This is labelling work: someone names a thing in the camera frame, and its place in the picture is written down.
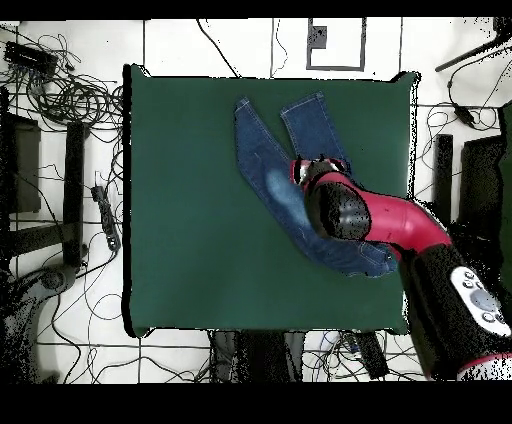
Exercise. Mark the small grey square plate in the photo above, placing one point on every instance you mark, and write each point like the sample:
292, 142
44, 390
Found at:
318, 37

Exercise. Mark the black flat box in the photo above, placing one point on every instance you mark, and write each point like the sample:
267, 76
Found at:
30, 56

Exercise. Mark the dark rectangular panel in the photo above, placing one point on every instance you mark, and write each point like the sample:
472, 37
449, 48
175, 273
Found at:
26, 168
480, 180

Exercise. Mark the black rectangular device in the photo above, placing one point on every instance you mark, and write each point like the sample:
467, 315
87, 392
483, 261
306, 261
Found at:
372, 354

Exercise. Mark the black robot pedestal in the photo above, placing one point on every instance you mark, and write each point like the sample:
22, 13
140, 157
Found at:
260, 356

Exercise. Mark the black power strip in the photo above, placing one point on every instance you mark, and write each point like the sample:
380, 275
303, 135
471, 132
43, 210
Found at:
106, 216

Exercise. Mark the black power adapter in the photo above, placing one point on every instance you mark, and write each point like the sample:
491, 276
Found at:
464, 114

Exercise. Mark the grey square frame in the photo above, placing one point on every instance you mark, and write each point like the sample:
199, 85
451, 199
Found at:
363, 44

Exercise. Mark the black upright stand bar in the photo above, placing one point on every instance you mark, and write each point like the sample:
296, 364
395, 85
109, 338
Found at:
443, 172
74, 192

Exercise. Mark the black tripod pole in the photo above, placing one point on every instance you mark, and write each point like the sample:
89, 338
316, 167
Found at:
472, 52

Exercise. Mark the dark green table cloth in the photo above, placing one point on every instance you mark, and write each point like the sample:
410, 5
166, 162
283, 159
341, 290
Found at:
192, 200

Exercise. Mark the blue denim jeans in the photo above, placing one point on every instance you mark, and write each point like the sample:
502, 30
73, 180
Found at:
264, 160

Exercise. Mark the grey wheeled stand base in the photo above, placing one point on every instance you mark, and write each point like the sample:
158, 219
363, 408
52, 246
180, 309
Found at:
24, 304

